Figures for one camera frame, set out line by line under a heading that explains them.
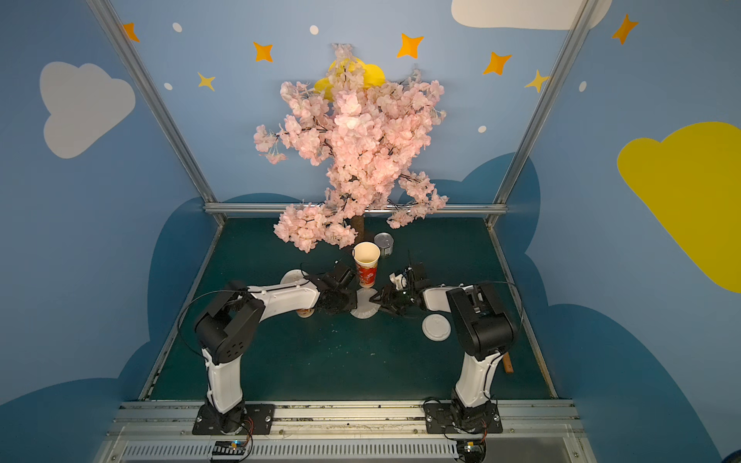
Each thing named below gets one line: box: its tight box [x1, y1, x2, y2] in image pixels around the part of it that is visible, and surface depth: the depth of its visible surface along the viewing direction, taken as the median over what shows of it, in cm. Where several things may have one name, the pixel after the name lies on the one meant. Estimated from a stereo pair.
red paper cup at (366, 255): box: [353, 241, 382, 289], surface depth 94 cm
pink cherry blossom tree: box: [253, 44, 449, 252], surface depth 76 cm
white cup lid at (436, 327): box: [421, 313, 452, 343], surface depth 92 cm
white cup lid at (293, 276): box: [279, 268, 309, 285], surface depth 84 cm
